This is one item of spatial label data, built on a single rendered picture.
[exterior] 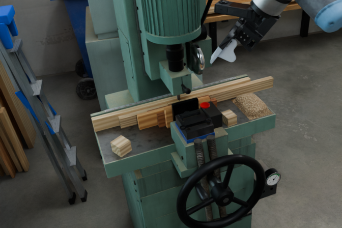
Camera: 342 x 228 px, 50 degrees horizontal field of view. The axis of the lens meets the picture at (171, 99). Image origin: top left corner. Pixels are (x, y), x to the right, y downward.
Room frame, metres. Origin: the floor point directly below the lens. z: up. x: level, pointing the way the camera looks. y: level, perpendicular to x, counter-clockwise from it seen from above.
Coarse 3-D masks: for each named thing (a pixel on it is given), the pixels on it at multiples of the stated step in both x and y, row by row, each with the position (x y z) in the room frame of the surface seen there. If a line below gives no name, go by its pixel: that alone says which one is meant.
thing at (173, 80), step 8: (160, 64) 1.13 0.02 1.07; (160, 72) 1.14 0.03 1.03; (168, 72) 1.06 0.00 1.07; (176, 72) 1.05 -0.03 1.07; (184, 72) 1.05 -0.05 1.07; (168, 80) 1.05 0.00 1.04; (176, 80) 1.02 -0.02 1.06; (184, 80) 1.03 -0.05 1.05; (168, 88) 1.06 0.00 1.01; (176, 88) 1.02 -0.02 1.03
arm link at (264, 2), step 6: (252, 0) 0.90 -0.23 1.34; (258, 0) 0.88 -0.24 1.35; (264, 0) 0.87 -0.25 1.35; (270, 0) 0.86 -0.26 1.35; (258, 6) 0.88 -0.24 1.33; (264, 6) 0.87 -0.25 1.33; (270, 6) 0.86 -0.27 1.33; (276, 6) 0.86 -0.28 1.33; (282, 6) 0.86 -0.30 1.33; (264, 12) 0.87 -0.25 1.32; (270, 12) 0.87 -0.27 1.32; (276, 12) 0.87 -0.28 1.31
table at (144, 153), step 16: (240, 112) 1.03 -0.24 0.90; (112, 128) 1.01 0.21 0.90; (128, 128) 1.00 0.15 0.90; (160, 128) 0.98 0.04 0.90; (224, 128) 0.95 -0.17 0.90; (240, 128) 0.96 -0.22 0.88; (256, 128) 0.98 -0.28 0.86; (144, 144) 0.91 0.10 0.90; (160, 144) 0.90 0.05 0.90; (112, 160) 0.84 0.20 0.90; (128, 160) 0.85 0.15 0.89; (144, 160) 0.86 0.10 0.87; (160, 160) 0.88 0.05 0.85; (176, 160) 0.85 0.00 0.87; (112, 176) 0.83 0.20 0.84
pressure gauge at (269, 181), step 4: (272, 168) 0.96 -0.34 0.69; (268, 172) 0.94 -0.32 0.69; (272, 172) 0.94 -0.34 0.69; (276, 172) 0.94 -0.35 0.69; (268, 176) 0.93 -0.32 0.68; (272, 176) 0.93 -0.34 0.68; (276, 176) 0.93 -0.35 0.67; (280, 176) 0.94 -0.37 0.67; (268, 180) 0.93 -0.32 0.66; (272, 180) 0.93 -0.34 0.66; (276, 180) 0.94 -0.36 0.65; (268, 184) 0.93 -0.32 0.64; (272, 184) 0.93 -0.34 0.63
